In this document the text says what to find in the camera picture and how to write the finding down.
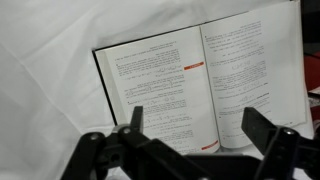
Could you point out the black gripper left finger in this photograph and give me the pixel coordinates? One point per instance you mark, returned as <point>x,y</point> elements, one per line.
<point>133,156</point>

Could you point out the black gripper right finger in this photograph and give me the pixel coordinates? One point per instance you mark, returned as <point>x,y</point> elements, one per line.
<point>286,156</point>

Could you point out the open book white pages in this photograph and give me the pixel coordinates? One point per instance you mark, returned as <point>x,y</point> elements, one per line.
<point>160,83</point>

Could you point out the white table cloth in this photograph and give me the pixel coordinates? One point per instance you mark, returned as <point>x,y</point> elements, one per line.
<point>50,66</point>

